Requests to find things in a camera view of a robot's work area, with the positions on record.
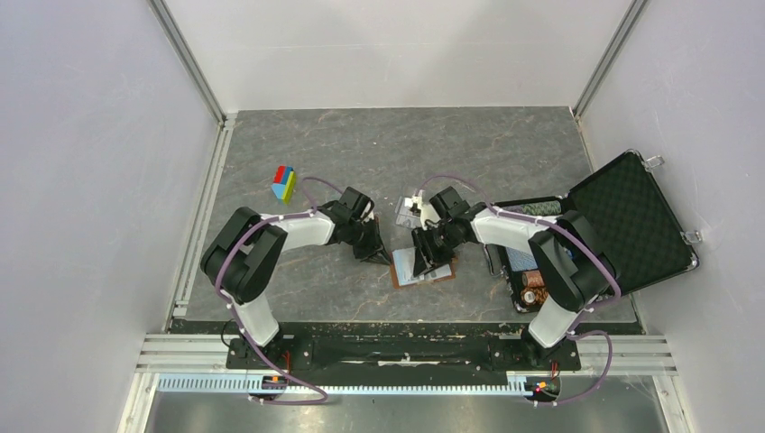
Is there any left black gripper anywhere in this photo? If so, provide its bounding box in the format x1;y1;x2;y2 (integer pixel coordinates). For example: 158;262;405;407
346;216;392;266

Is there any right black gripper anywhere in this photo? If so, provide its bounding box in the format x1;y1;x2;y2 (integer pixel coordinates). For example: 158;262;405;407
410;221;458;278

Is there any white card with magnetic stripe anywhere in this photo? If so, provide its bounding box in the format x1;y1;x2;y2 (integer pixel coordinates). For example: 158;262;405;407
420;264;455;281

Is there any brown leather card holder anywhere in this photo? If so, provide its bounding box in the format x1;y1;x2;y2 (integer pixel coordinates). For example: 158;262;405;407
388;248;460;290

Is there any clear plastic card sleeve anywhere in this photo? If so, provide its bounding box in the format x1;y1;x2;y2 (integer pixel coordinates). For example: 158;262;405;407
394;189;423;229

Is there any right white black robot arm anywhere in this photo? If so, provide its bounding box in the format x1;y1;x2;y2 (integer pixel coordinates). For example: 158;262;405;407
404;187;621;368

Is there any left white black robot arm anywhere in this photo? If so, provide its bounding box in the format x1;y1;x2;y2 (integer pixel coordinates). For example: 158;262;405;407
199;187;392;368

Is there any blue patterned card deck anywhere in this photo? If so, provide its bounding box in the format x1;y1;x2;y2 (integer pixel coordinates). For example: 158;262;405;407
505;247;539;272

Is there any orange brown poker chip roll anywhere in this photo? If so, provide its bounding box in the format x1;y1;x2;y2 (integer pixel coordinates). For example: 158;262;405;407
521;270;545;288

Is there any multicoloured block toy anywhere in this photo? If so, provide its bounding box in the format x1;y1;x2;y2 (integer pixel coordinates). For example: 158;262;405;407
272;165;297;204

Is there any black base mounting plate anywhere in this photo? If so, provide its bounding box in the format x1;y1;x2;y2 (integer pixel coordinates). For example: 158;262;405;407
226;322;581;387

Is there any green poker chip roll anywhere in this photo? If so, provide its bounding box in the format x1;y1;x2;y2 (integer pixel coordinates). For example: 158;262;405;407
512;200;563;217

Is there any black poker chip case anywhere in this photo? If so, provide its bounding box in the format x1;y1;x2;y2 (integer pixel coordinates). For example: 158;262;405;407
499;150;700;296

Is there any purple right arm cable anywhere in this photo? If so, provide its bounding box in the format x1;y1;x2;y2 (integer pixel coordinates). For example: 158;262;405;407
418;174;622;408

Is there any white slotted cable duct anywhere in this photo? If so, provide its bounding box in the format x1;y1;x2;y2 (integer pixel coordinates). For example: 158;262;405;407
157;373;532;397

